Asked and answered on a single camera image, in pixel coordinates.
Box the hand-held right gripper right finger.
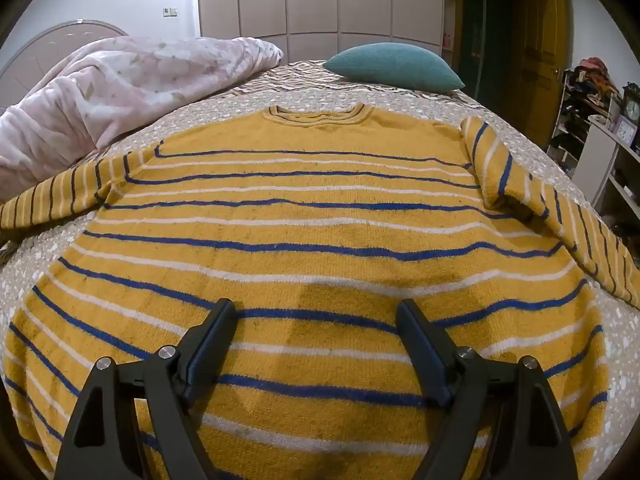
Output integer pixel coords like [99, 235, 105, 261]
[395, 298, 580, 480]

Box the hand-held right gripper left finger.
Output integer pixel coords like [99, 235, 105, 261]
[54, 298, 237, 480]

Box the yellow striped knit sweater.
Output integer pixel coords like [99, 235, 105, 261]
[0, 103, 640, 480]

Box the pile of colourful clothes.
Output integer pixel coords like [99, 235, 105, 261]
[547, 56, 626, 161]

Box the beige quilted bed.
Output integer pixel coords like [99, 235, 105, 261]
[0, 77, 640, 480]

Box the white open shelf unit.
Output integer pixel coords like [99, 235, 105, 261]
[574, 114, 640, 233]

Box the pink floral duvet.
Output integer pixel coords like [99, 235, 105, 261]
[0, 36, 285, 201]

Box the brown zigzag bed sheet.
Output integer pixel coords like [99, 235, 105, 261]
[220, 60, 461, 98]

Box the teal pillow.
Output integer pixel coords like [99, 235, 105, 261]
[322, 42, 466, 93]

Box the purple alarm clock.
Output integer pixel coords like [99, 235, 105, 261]
[612, 115, 638, 149]

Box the brown wooden door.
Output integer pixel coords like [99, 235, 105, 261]
[515, 0, 569, 146]

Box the black mantel clock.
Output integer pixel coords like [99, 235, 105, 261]
[622, 82, 640, 127]

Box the pale curved headboard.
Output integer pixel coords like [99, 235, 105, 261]
[0, 21, 128, 111]

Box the beige panelled wardrobe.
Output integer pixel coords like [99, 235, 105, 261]
[197, 0, 461, 68]

